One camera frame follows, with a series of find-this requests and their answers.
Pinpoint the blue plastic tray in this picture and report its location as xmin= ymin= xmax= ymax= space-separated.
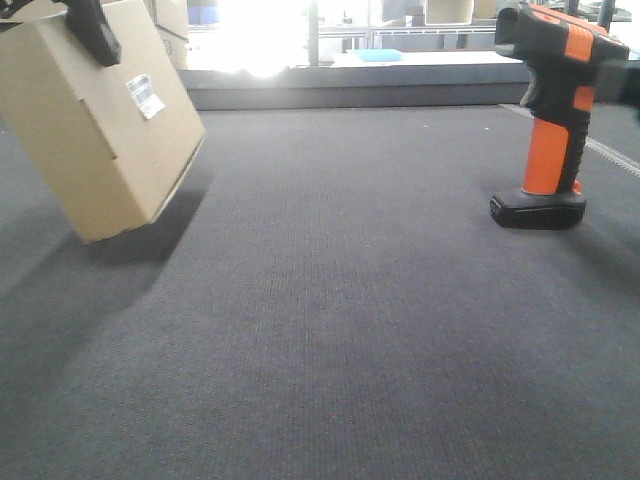
xmin=346 ymin=49 xmax=403 ymax=63

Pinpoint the orange black barcode scanner gun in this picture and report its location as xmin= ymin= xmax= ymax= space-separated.
xmin=490 ymin=1 xmax=629 ymax=230

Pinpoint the large cardboard box stack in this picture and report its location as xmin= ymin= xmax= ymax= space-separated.
xmin=145 ymin=0 xmax=189 ymax=70

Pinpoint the white plastic bin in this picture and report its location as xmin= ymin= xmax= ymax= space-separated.
xmin=424 ymin=0 xmax=475 ymax=25

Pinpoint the brown cardboard package box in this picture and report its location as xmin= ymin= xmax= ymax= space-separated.
xmin=1 ymin=1 xmax=205 ymax=242

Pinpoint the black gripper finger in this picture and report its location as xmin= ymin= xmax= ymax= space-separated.
xmin=64 ymin=0 xmax=121 ymax=67
xmin=595 ymin=60 xmax=639 ymax=108

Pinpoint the metal belt seam strip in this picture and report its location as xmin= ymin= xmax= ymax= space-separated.
xmin=484 ymin=104 xmax=639 ymax=186

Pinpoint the black conveyor side rail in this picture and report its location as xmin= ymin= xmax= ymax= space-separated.
xmin=178 ymin=62 xmax=529 ymax=111

